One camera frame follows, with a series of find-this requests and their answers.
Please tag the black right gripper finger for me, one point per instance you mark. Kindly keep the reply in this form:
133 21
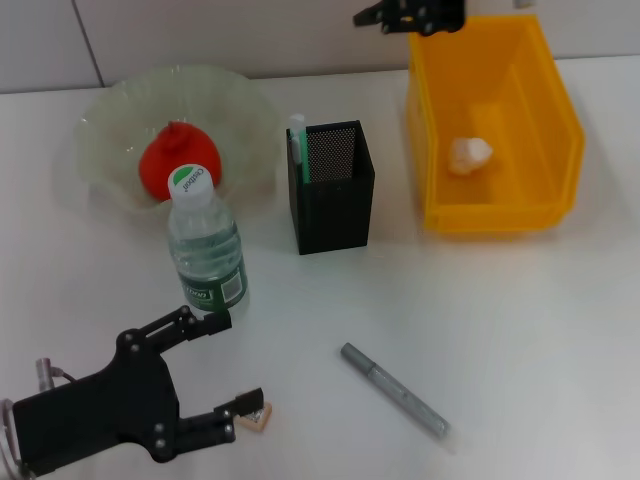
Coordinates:
367 17

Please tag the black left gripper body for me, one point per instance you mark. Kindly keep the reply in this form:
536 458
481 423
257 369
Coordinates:
100 415

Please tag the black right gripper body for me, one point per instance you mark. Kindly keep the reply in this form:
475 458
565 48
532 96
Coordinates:
440 17

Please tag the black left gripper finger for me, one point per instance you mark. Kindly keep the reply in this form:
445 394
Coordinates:
250 398
217 322

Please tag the beige eraser with barcode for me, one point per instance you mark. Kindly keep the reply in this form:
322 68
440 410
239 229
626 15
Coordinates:
261 417

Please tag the clear green-label water bottle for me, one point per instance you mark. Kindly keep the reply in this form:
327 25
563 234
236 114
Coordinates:
207 240

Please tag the mint green utility knife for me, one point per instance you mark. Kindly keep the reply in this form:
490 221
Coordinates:
297 130

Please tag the white paper ball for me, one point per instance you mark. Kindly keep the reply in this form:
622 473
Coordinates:
467 156

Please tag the grey glitter marker pen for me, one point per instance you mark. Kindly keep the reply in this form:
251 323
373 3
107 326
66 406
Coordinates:
395 392

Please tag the red-orange toy orange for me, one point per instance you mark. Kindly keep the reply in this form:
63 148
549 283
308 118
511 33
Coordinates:
155 165

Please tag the black mesh pen holder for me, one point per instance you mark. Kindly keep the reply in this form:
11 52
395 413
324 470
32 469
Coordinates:
335 225

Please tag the green glass fruit plate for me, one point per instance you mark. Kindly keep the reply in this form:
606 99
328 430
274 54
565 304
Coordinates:
240 130

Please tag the yellow plastic bin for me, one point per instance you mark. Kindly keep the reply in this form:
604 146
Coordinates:
500 210

